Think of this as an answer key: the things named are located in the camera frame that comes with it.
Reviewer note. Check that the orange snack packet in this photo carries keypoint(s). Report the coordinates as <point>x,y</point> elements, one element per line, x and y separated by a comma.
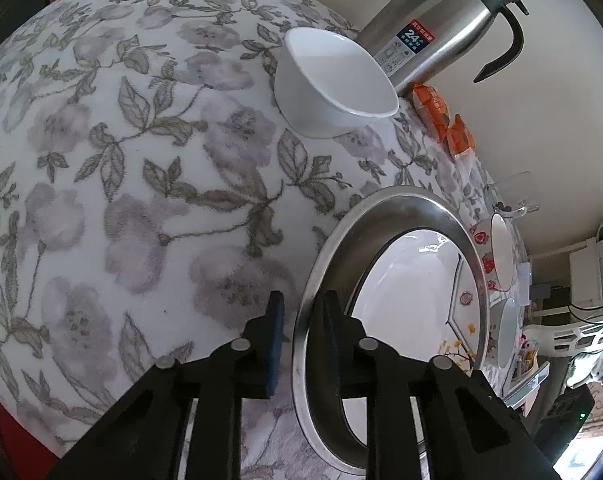
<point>459,138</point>
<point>432,109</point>

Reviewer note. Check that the black charger plug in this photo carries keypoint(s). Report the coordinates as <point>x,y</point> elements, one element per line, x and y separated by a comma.
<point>539,291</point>

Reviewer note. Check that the strawberry pattern bowl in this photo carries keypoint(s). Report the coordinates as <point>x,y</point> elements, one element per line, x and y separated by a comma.
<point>494,244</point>

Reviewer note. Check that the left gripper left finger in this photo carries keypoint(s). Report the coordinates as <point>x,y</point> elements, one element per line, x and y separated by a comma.
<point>183,420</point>

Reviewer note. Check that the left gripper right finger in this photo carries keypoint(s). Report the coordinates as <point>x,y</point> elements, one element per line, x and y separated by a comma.
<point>427,409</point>

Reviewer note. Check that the pale blue floral bowl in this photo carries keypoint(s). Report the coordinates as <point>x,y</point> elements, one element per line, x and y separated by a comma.
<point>502,333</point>

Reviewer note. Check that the white square bowl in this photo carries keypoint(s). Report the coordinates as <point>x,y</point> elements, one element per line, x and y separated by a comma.
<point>326,85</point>

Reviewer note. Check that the white power strip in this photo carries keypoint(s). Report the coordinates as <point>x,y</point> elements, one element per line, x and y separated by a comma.
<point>524,276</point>

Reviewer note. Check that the black rimmed ginkgo plate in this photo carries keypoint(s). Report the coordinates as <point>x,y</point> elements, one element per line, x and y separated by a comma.
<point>421,297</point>

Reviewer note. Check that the stainless steel thermos jug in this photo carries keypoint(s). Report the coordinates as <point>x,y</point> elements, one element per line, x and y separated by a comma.
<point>414,40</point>

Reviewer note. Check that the large stainless steel basin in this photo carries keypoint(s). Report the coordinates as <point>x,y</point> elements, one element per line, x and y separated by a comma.
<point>333,428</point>

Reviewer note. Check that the floral grey tablecloth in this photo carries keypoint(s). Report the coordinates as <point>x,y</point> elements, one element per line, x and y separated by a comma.
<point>152,195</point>

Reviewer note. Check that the white shelf unit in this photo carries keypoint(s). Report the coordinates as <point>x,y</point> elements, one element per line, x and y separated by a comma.
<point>585,261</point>

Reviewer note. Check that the white plastic chair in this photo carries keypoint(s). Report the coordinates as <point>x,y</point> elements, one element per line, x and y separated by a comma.
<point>565,341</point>

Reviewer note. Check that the clear glass mug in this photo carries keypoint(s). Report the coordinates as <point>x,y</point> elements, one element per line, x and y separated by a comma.
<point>517,195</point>

